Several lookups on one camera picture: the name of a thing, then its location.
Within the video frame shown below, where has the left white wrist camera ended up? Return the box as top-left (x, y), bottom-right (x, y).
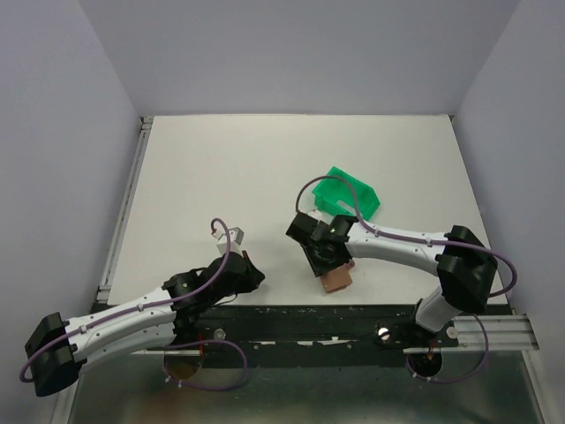
top-left (212, 227), bottom-right (245, 255)

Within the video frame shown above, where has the aluminium extrusion rail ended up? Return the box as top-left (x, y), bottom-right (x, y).
top-left (454, 315), bottom-right (539, 352)

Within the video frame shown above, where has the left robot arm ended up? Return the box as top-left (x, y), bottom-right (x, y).
top-left (19, 252), bottom-right (265, 397)

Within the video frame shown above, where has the green plastic bin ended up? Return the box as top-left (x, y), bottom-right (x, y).
top-left (313, 166), bottom-right (380, 220)

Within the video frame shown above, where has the tan leather card holder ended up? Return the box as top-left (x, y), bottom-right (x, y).
top-left (320, 260), bottom-right (355, 294)

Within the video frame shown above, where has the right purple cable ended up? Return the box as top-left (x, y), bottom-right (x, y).
top-left (294, 175), bottom-right (517, 384)

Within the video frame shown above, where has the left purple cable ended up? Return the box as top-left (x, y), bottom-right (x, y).
top-left (19, 217), bottom-right (248, 390)

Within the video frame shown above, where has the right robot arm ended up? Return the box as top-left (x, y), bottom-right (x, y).
top-left (286, 212), bottom-right (498, 346)

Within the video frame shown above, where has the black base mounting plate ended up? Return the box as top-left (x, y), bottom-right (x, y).
top-left (173, 305), bottom-right (458, 368)

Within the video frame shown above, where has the purple cable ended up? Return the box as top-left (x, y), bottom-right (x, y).
top-left (19, 217), bottom-right (248, 390)
top-left (294, 175), bottom-right (517, 384)

